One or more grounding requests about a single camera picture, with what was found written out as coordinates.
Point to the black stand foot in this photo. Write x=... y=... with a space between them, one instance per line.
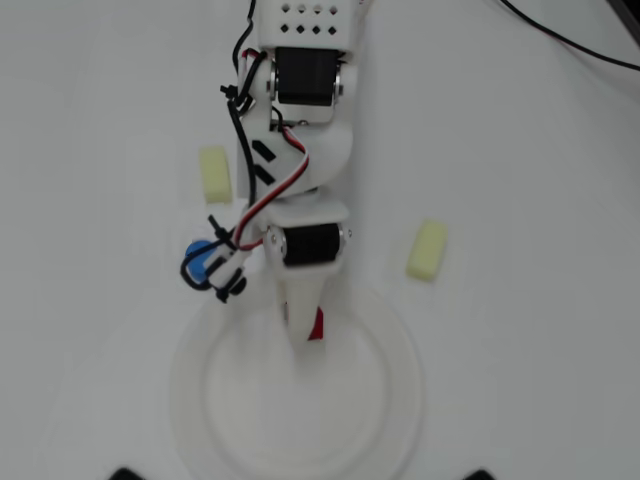
x=484 y=475
x=125 y=475

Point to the blue and white wrist camera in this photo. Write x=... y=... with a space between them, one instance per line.
x=197 y=260

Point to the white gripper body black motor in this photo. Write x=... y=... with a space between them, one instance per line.
x=308 y=246

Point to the pale yellow foam block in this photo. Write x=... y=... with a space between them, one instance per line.
x=215 y=175
x=426 y=250

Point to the white round dish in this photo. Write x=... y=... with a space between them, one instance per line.
x=300 y=415

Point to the red block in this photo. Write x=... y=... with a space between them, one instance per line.
x=317 y=325

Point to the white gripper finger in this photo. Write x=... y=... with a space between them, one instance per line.
x=302 y=310

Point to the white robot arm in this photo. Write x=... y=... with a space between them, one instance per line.
x=300 y=165

